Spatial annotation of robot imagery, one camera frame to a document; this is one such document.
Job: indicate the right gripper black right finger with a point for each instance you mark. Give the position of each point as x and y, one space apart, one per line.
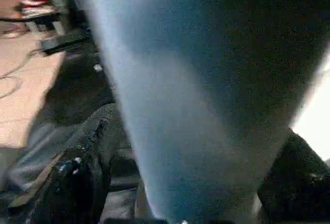
296 182

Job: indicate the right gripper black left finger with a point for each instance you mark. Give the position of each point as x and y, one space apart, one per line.
85 170

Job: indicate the white plastic table leg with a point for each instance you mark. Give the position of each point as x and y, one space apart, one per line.
180 92

